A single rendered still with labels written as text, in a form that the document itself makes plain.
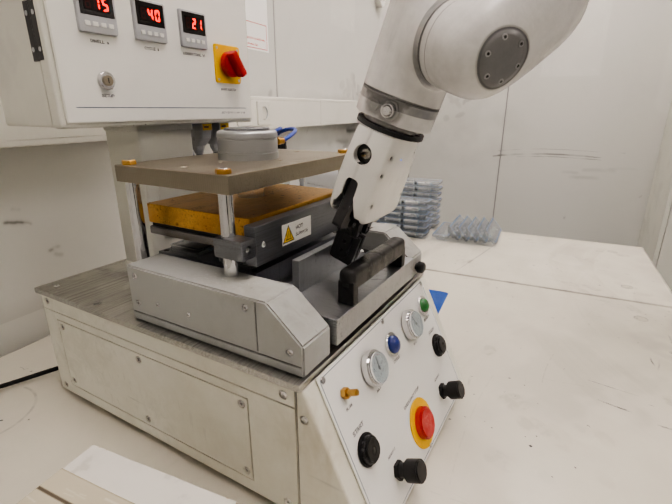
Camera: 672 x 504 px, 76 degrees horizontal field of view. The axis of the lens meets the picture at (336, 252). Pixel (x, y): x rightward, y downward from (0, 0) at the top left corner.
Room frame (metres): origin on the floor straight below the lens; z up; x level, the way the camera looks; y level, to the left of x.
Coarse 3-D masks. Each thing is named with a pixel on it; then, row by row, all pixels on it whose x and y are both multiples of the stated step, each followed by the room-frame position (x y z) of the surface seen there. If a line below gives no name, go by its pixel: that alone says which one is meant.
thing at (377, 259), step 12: (396, 240) 0.53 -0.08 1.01; (372, 252) 0.48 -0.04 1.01; (384, 252) 0.49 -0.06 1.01; (396, 252) 0.52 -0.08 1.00; (360, 264) 0.44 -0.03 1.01; (372, 264) 0.46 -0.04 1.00; (384, 264) 0.49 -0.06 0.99; (396, 264) 0.54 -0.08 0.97; (348, 276) 0.42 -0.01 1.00; (360, 276) 0.43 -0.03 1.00; (372, 276) 0.46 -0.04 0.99; (348, 288) 0.42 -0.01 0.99; (348, 300) 0.42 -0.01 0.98
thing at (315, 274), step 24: (312, 264) 0.48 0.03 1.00; (336, 264) 0.53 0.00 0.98; (408, 264) 0.56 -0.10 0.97; (312, 288) 0.47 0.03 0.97; (336, 288) 0.47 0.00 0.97; (360, 288) 0.47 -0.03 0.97; (384, 288) 0.49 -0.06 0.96; (336, 312) 0.40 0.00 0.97; (360, 312) 0.43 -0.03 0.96; (336, 336) 0.39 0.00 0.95
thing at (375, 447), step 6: (366, 438) 0.36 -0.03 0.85; (372, 438) 0.36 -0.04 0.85; (366, 444) 0.35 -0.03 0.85; (372, 444) 0.36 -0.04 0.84; (378, 444) 0.36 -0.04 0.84; (366, 450) 0.35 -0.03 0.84; (372, 450) 0.35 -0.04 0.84; (378, 450) 0.36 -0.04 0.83; (366, 456) 0.34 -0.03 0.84; (372, 456) 0.35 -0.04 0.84; (378, 456) 0.35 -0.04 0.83; (366, 462) 0.34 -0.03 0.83; (372, 462) 0.35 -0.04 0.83
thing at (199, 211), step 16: (256, 192) 0.57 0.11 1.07; (272, 192) 0.61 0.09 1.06; (288, 192) 0.61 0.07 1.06; (304, 192) 0.61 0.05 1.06; (320, 192) 0.61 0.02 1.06; (160, 208) 0.52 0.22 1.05; (176, 208) 0.51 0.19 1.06; (192, 208) 0.50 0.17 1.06; (208, 208) 0.50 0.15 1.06; (240, 208) 0.50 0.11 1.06; (256, 208) 0.50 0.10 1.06; (272, 208) 0.50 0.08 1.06; (288, 208) 0.51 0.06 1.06; (160, 224) 0.53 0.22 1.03; (176, 224) 0.51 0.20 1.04; (192, 224) 0.50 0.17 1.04; (208, 224) 0.48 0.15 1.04; (240, 224) 0.46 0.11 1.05; (192, 240) 0.50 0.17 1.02; (208, 240) 0.48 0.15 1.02
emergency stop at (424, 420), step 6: (420, 408) 0.45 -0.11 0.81; (426, 408) 0.46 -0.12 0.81; (420, 414) 0.45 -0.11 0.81; (426, 414) 0.45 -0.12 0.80; (432, 414) 0.46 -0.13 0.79; (420, 420) 0.44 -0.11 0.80; (426, 420) 0.45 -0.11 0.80; (432, 420) 0.46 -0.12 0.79; (420, 426) 0.43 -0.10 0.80; (426, 426) 0.44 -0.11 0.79; (432, 426) 0.45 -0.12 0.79; (420, 432) 0.43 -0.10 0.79; (426, 432) 0.43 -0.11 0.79; (432, 432) 0.44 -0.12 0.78; (426, 438) 0.43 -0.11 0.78
